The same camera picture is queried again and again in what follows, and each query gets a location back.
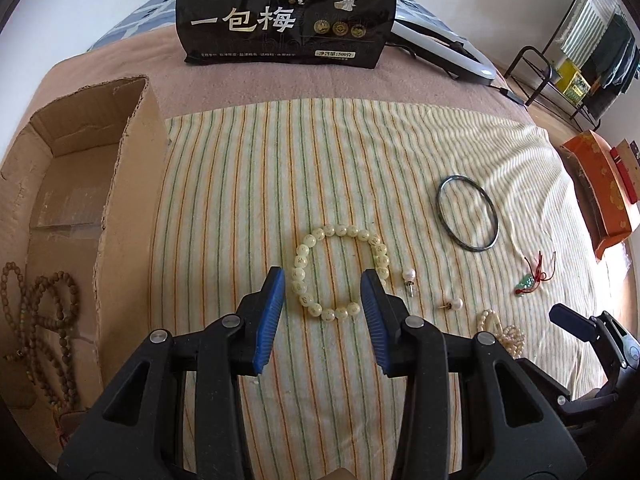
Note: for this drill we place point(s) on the pearl earring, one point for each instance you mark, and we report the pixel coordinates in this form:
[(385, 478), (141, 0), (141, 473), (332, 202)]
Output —
[(410, 276), (456, 303)]

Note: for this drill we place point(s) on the dark hanging clothes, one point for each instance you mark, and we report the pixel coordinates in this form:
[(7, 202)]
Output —
[(615, 55)]

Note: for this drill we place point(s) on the orange box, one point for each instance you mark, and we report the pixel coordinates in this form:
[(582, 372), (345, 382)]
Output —
[(600, 195)]

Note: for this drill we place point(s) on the yellow box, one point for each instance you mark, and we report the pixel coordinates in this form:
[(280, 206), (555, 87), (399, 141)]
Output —
[(572, 82)]

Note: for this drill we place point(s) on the black metal rack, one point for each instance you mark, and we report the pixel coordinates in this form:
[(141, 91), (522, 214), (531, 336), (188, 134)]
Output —
[(537, 67)]

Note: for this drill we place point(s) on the black snack bag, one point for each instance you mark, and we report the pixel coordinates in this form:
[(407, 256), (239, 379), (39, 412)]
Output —
[(280, 20)]

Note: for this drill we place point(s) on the cardboard box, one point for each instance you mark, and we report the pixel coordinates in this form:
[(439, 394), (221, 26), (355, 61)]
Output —
[(130, 220)]

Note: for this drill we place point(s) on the dark bangle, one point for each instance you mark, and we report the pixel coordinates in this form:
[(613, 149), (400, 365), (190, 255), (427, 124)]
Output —
[(492, 210)]

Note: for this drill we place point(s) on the brown blanket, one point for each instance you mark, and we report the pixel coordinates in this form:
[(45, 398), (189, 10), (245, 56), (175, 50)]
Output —
[(210, 85)]

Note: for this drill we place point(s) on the striped cloth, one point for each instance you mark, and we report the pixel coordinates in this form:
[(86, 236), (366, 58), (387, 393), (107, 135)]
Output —
[(325, 170)]

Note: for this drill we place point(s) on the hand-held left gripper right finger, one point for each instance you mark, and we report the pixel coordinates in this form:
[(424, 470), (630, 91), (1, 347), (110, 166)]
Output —
[(372, 320)]

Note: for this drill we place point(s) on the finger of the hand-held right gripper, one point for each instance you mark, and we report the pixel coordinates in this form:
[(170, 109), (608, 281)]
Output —
[(572, 322), (555, 392)]

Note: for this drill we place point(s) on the striped hanging towel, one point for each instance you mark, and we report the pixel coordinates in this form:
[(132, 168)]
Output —
[(587, 20)]

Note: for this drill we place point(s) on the red box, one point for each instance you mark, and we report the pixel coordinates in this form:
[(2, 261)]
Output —
[(627, 170)]

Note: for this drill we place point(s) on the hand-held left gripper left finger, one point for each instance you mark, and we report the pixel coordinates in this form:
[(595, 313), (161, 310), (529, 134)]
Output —
[(267, 320)]

